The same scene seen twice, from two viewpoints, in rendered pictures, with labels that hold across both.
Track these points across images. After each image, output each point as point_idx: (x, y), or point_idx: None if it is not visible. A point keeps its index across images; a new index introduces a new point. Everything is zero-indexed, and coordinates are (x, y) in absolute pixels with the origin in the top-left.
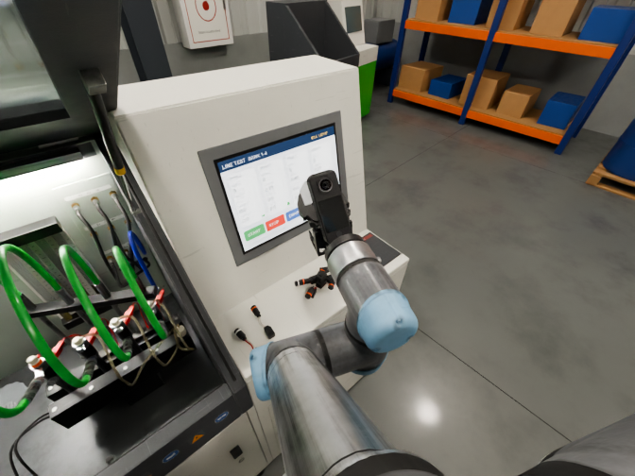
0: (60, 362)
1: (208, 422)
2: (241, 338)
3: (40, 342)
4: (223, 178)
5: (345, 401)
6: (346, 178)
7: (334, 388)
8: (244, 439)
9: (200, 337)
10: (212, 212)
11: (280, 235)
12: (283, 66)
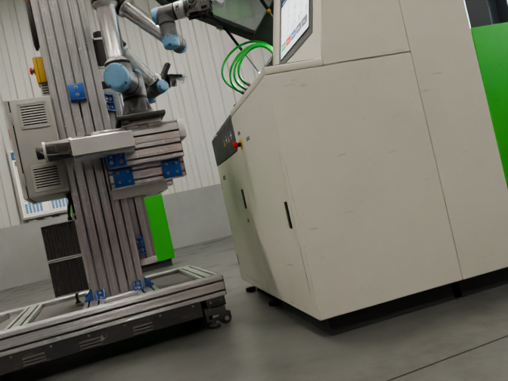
0: (230, 70)
1: (228, 131)
2: None
3: (232, 62)
4: (281, 11)
5: (142, 10)
6: (311, 1)
7: (147, 13)
8: (243, 189)
9: None
10: (279, 32)
11: (288, 51)
12: None
